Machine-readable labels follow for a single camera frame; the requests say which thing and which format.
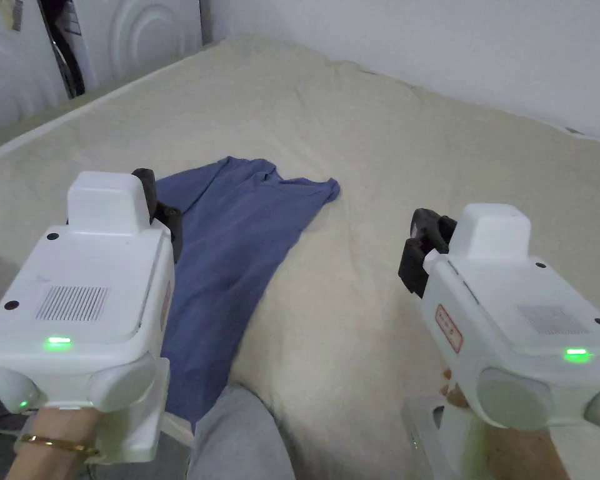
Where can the white washing machine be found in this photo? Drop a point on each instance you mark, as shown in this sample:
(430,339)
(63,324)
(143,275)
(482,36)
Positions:
(15,60)
(140,40)

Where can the person's right hand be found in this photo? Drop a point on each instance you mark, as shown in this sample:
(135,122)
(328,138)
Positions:
(510,447)

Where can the person's left hand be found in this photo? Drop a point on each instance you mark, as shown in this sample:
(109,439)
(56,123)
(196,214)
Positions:
(62,425)

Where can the person's legs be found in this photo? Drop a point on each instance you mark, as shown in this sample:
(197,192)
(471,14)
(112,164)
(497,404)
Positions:
(240,440)

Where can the bed with beige sheet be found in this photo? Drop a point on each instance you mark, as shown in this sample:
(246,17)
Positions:
(360,165)

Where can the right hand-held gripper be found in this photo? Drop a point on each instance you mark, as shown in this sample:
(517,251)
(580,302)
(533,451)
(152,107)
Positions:
(505,300)

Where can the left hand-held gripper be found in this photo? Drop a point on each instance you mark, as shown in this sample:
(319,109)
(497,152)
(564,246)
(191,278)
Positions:
(80,260)

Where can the dark blue shirt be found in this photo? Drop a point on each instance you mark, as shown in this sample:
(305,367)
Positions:
(230,260)

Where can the person's left forearm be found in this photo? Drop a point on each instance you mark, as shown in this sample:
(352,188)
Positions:
(50,462)

